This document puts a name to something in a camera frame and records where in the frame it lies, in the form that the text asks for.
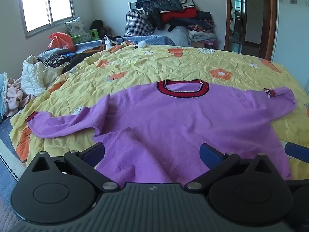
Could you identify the light blue cloth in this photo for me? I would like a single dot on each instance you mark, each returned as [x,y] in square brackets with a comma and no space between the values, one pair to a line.
[3,96]

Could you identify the purple sweater with red collar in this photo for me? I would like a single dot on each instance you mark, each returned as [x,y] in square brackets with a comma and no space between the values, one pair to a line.
[169,116]

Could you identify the dark brown cloth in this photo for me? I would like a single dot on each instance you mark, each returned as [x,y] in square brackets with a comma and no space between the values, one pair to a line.
[79,58]

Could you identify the floral pillow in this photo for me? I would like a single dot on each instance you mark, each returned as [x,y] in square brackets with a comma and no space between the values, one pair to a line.
[77,29]

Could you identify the orange plastic bag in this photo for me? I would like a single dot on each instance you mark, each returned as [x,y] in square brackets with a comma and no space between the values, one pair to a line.
[60,41]

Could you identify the white quilted jacket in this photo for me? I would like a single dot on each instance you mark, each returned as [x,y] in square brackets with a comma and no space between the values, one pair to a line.
[32,76]

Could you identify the dark brown bag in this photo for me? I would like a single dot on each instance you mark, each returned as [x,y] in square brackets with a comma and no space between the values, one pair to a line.
[99,27]

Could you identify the green box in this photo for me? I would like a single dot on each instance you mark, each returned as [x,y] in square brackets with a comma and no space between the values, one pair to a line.
[94,34]
[76,40]

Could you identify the red garment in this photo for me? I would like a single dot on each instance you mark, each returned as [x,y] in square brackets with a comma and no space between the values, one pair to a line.
[178,14]

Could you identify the blue quilted mattress cover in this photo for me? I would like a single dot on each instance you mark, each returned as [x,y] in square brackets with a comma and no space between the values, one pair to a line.
[9,174]

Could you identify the white wardrobe with flower stickers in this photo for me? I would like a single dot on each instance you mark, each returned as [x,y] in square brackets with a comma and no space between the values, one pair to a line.
[292,29]

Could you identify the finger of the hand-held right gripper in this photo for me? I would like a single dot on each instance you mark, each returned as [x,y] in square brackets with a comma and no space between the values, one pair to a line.
[298,152]

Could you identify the white framed board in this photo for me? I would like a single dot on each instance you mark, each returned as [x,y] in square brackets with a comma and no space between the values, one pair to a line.
[132,6]

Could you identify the pink cloth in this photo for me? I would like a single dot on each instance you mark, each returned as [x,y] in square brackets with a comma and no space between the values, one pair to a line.
[15,96]

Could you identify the wooden door frame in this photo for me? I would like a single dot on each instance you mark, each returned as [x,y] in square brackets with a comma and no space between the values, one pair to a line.
[268,17]

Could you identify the light grey bundle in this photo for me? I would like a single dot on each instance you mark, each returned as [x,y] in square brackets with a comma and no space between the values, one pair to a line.
[173,35]

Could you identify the yellow floral carrot bedsheet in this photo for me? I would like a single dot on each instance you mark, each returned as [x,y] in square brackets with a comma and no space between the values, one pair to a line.
[169,62]

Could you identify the black white zigzag cloth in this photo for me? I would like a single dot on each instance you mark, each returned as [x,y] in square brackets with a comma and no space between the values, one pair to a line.
[53,60]

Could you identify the white fluffy ball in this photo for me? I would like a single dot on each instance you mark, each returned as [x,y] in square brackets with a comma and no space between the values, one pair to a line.
[142,44]

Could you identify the houndstooth bag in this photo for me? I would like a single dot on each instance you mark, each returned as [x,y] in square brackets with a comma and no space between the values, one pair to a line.
[138,24]

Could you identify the window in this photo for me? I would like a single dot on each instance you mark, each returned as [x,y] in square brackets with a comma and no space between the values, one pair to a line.
[45,3]

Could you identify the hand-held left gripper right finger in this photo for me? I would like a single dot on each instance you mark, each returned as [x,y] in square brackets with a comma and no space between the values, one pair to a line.
[211,156]

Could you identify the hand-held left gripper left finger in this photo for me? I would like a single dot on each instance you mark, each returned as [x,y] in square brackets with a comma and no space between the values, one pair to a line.
[93,154]

